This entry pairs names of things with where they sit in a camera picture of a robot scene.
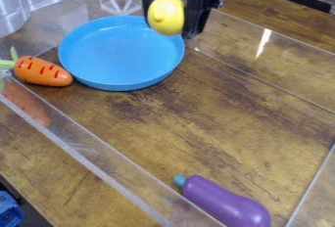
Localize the blue round tray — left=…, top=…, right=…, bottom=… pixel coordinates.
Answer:
left=57, top=16, right=185, bottom=91

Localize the blue object at corner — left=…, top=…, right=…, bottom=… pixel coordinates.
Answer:
left=0, top=191, right=24, bottom=227

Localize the clear acrylic enclosure wall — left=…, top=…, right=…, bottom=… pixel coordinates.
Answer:
left=0, top=0, right=335, bottom=227

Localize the yellow toy lemon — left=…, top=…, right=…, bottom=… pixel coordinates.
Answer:
left=146, top=0, right=185, bottom=35

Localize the purple toy eggplant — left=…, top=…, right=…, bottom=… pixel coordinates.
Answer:
left=174, top=174, right=272, bottom=227

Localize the orange toy carrot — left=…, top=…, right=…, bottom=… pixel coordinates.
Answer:
left=0, top=48, right=73, bottom=87

